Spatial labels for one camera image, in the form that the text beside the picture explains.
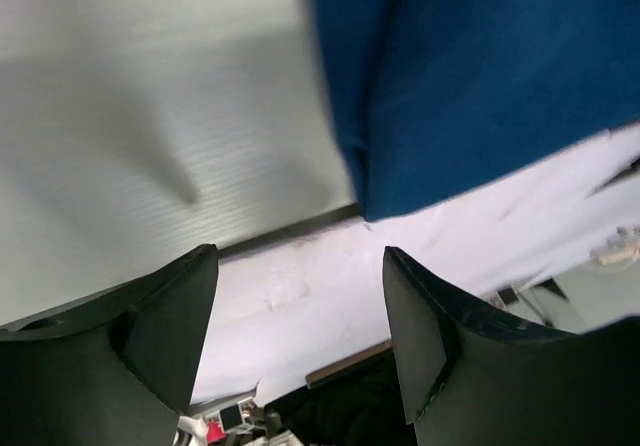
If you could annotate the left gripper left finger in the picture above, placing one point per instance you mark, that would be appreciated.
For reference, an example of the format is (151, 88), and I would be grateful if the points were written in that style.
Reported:
(118, 369)

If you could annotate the blue t shirt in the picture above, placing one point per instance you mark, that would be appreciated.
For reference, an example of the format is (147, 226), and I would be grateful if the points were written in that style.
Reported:
(432, 98)

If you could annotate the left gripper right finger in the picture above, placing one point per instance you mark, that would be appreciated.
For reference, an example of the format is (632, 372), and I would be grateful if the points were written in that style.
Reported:
(472, 374)

